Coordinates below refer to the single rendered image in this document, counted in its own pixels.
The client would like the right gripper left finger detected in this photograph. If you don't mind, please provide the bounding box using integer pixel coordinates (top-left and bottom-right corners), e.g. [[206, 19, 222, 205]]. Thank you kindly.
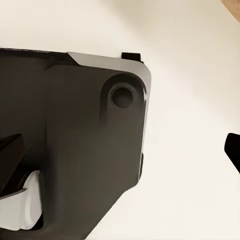
[[0, 133, 26, 193]]

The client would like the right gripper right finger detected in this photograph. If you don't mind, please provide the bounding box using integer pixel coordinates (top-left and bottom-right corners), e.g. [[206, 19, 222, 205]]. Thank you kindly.
[[224, 132, 240, 173]]

